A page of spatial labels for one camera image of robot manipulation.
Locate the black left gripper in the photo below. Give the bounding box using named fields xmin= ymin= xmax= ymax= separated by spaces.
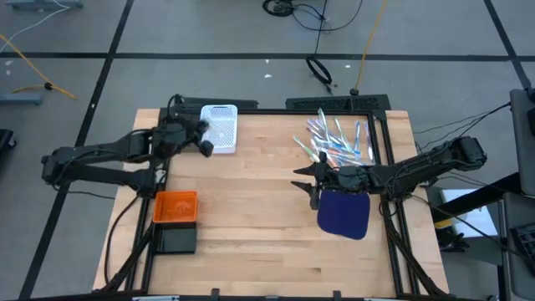
xmin=152 ymin=115 xmax=216 ymax=159

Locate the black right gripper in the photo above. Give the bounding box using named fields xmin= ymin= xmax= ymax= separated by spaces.
xmin=290 ymin=150 xmax=371 ymax=210

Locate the green toothbrush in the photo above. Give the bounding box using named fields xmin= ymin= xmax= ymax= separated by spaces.
xmin=333 ymin=117 xmax=351 ymax=152
xmin=293 ymin=135 xmax=321 ymax=163
xmin=317 ymin=107 xmax=331 ymax=141

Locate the orange toothbrush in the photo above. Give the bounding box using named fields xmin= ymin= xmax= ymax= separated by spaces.
xmin=329 ymin=150 xmax=364 ymax=166
xmin=321 ymin=150 xmax=340 ymax=169

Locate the blue toothbrush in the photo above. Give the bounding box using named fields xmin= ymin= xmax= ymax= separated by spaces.
xmin=313 ymin=140 xmax=356 ymax=158
xmin=353 ymin=120 xmax=362 ymax=159

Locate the white perforated plastic basket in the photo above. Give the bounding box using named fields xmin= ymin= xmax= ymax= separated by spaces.
xmin=199 ymin=104 xmax=239 ymax=155

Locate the black perforated panel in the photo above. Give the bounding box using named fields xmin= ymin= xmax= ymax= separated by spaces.
xmin=183 ymin=97 xmax=259 ymax=110
xmin=286 ymin=94 xmax=392 ymax=113

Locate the dark blue square mat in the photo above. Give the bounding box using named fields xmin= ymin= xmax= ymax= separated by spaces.
xmin=316 ymin=190 xmax=372 ymax=241

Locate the orange perforated plastic basket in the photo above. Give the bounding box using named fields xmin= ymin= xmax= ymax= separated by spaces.
xmin=152 ymin=190 xmax=199 ymax=225

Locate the black plastic tray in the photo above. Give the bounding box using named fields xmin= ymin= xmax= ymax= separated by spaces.
xmin=152 ymin=222 xmax=198 ymax=255

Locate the black desk bar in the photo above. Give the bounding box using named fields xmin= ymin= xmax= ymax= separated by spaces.
xmin=430 ymin=171 xmax=523 ymax=222

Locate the white paper sheet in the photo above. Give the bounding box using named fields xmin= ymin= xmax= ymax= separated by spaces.
xmin=439 ymin=187 xmax=501 ymax=239

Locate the grey metal floor bar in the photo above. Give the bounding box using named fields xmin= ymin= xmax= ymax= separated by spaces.
xmin=6 ymin=0 xmax=84 ymax=12
xmin=0 ymin=92 xmax=43 ymax=106

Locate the black floor object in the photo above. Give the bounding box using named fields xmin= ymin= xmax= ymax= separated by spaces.
xmin=0 ymin=128 xmax=18 ymax=152

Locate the grey desk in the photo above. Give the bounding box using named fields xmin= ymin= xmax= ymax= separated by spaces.
xmin=508 ymin=87 xmax=535 ymax=197
xmin=499 ymin=191 xmax=535 ymax=301

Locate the black keyboard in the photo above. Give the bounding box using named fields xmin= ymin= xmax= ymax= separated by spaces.
xmin=510 ymin=223 xmax=535 ymax=261

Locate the black hanging cable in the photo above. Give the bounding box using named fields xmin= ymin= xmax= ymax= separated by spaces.
xmin=305 ymin=0 xmax=336 ymax=95

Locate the black cable bundle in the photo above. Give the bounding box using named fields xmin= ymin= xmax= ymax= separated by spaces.
xmin=262 ymin=0 xmax=364 ymax=33

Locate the yellow hanging cable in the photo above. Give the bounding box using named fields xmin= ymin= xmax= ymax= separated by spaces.
xmin=349 ymin=0 xmax=390 ymax=96

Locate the yellow floor cable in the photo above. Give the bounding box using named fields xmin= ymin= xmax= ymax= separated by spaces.
xmin=0 ymin=33 xmax=79 ymax=101

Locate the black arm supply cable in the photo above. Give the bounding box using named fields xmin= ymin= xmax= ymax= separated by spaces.
xmin=103 ymin=192 xmax=143 ymax=286

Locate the white floor cable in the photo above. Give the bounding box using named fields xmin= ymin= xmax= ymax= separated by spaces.
xmin=0 ymin=0 xmax=72 ymax=55

